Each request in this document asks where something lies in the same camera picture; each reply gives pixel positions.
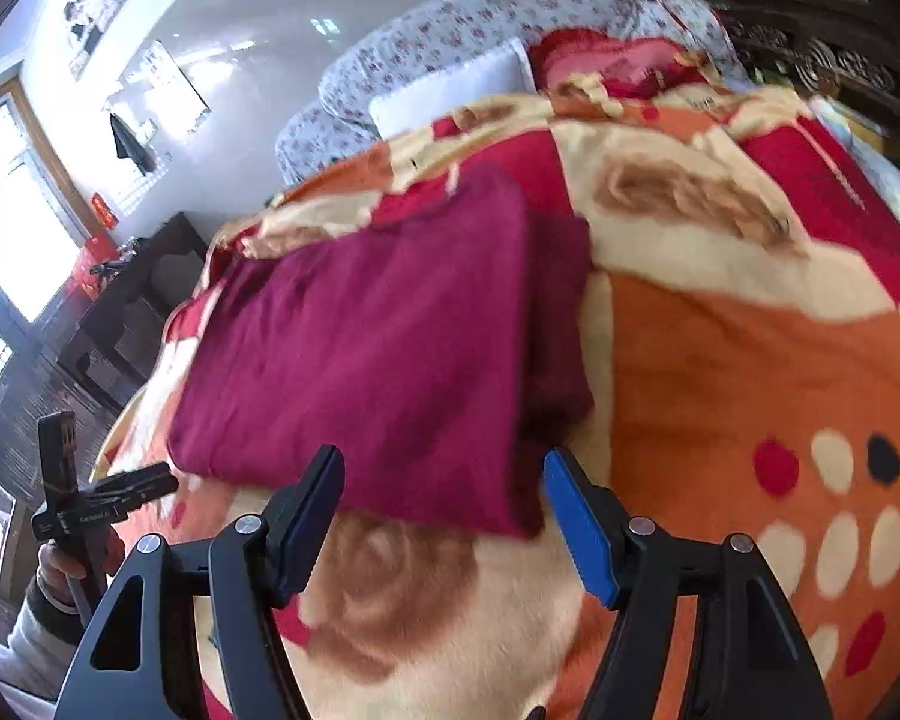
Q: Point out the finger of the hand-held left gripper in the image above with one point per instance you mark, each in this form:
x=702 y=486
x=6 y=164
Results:
x=135 y=486
x=57 y=457

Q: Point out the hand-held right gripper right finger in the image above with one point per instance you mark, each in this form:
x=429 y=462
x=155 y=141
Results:
x=581 y=532

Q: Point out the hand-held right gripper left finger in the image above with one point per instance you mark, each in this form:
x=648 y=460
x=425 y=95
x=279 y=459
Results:
x=307 y=532

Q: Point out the magenta fleece garment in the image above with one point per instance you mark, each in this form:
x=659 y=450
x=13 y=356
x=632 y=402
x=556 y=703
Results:
x=375 y=352

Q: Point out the person's left forearm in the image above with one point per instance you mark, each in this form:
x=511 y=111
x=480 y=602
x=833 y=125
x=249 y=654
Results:
x=26 y=641

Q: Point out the person's left hand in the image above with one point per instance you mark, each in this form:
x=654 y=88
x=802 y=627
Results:
x=54 y=574

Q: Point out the red gift box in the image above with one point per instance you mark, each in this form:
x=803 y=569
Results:
x=90 y=270

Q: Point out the dark wooden table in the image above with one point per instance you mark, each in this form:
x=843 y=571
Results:
x=157 y=264

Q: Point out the orange red cream printed blanket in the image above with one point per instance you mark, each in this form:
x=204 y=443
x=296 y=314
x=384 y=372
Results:
x=720 y=360

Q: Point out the window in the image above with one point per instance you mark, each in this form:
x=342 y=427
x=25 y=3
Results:
x=15 y=217

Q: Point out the dark hanging cloth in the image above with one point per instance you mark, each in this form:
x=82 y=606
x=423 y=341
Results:
x=131 y=142

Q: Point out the white pillow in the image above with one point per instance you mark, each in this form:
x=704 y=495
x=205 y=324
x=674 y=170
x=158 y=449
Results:
x=457 y=90

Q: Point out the red patterned pillow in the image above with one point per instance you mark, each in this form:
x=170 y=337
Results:
x=615 y=64

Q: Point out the carved dark wooden headboard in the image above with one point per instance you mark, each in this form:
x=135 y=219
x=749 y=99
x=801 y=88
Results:
x=817 y=52

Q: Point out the red paper wall decoration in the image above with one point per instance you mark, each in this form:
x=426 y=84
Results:
x=103 y=211

